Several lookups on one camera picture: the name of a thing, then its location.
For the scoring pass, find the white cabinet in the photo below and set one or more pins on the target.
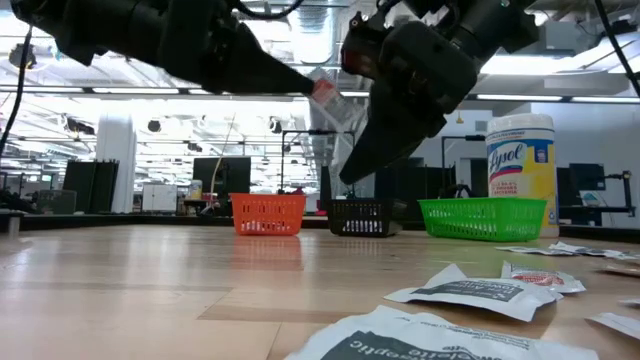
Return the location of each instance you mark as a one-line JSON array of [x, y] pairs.
[[159, 197]]

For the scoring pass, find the black ceiling dome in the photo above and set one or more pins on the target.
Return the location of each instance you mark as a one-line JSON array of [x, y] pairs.
[[22, 55]]

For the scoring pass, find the yellow container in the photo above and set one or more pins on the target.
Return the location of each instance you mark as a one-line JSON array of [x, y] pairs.
[[195, 190]]

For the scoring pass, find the yellow Lysol wipes canister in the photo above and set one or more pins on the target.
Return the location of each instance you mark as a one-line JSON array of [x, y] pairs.
[[525, 160]]

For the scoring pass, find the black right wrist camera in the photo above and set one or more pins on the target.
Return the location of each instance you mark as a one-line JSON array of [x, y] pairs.
[[365, 55]]

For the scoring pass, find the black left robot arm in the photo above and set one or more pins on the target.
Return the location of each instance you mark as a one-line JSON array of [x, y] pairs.
[[75, 25]]

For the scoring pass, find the black desk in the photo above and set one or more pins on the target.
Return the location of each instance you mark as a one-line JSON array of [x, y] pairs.
[[595, 212]]

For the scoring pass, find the white pillar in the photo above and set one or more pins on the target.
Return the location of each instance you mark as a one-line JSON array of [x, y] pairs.
[[116, 165]]

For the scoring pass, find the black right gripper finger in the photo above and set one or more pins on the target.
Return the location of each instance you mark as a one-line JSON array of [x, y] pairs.
[[372, 135], [405, 135]]

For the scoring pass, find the black cabinets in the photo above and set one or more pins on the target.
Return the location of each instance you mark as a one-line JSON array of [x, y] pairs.
[[90, 187]]

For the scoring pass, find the ceiling light strip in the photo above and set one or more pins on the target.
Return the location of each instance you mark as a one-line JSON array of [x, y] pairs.
[[605, 99], [520, 97]]

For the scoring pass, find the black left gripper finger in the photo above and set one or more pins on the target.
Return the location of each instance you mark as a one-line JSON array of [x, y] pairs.
[[250, 70]]

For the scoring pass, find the green plastic basket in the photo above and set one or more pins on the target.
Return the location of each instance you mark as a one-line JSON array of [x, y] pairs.
[[482, 220]]

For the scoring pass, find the orange plastic basket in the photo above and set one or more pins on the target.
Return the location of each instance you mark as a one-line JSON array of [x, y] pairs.
[[270, 215]]

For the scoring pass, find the black monitor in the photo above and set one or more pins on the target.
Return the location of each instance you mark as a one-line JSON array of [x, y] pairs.
[[222, 175], [587, 177]]

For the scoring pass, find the black plastic basket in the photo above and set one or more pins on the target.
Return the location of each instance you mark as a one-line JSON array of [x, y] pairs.
[[365, 217]]

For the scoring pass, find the silver ventilation duct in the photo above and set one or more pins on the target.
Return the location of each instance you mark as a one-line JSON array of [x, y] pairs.
[[315, 35]]

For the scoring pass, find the plain white packet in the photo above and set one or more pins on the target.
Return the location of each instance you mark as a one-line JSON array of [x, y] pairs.
[[620, 325]]

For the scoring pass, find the black partition panels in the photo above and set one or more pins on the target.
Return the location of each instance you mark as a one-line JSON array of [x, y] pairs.
[[430, 187]]

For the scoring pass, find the white antiseptic towelette packet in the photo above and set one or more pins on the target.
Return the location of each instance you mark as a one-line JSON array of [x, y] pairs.
[[400, 345], [470, 292], [580, 248]]

